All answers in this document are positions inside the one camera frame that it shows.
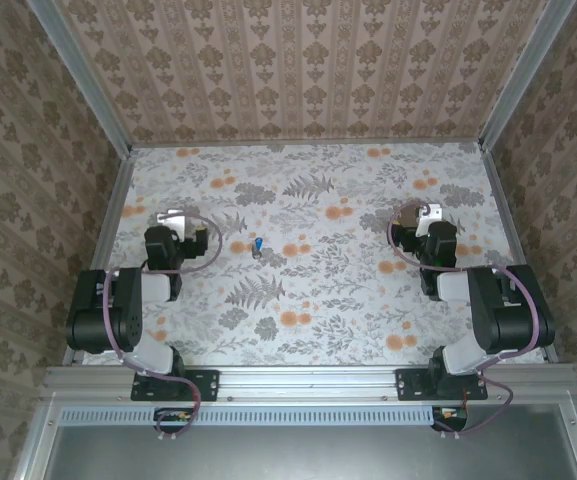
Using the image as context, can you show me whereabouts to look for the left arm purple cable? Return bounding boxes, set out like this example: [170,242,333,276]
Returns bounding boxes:
[102,213,224,441]

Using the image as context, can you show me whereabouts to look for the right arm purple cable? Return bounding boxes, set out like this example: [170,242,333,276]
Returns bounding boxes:
[387,202,542,441]

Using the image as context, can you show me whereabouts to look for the aluminium side rail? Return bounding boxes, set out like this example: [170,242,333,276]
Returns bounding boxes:
[62,149,137,366]
[482,147,559,362]

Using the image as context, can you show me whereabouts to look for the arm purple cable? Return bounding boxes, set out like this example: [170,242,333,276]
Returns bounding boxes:
[387,202,542,441]
[102,213,224,441]

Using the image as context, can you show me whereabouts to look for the aluminium mounting rail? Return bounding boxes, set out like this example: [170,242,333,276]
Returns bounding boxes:
[45,364,577,404]

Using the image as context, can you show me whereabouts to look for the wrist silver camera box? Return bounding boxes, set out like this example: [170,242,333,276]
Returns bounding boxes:
[156,209,190,239]
[415,202,442,239]

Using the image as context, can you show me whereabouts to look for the grey metal sheet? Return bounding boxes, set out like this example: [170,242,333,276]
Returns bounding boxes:
[42,404,577,480]

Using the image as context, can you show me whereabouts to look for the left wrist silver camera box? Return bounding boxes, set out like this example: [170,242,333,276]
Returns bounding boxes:
[156,209,190,239]

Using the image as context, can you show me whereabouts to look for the grey slotted cable duct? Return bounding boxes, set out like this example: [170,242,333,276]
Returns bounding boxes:
[60,405,442,427]

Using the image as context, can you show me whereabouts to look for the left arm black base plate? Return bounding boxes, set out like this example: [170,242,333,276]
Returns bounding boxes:
[131,368,219,402]

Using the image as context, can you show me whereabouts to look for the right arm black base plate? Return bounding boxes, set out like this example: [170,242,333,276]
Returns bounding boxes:
[395,368,489,401]

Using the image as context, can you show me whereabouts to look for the aluminium frame post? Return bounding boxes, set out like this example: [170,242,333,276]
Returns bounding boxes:
[25,0,134,156]
[477,0,564,151]

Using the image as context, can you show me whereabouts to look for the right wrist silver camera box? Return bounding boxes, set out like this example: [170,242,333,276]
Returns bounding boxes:
[415,202,442,239]

